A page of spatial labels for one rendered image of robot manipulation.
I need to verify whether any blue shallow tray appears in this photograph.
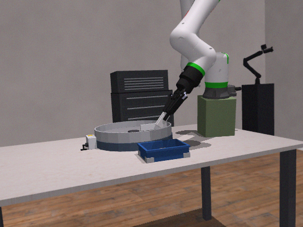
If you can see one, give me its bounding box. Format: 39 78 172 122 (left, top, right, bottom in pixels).
137 139 190 164

